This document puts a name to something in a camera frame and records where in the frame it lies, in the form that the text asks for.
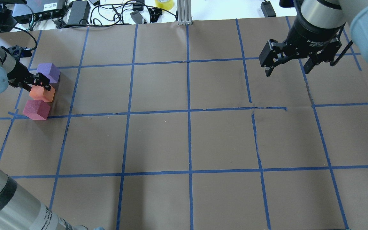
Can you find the orange foam block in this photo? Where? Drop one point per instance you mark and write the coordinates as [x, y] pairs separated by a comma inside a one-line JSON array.
[[40, 93]]

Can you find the purple foam block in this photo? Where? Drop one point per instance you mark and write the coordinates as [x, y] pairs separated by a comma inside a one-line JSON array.
[[50, 71]]

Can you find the pink foam block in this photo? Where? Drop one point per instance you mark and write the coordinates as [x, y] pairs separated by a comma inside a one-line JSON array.
[[36, 109]]

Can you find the small black adapter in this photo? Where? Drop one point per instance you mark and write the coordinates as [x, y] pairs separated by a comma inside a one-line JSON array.
[[267, 9]]

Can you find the black laptop power brick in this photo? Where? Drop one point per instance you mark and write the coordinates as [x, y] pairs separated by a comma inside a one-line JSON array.
[[79, 12]]

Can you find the yellow tape roll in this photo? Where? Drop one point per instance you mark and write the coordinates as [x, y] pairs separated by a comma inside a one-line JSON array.
[[164, 4]]

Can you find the brown paper table cover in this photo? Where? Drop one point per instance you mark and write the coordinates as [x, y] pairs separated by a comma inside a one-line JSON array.
[[161, 126]]

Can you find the aluminium frame post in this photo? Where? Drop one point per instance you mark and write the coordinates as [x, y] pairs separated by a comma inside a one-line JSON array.
[[184, 12]]

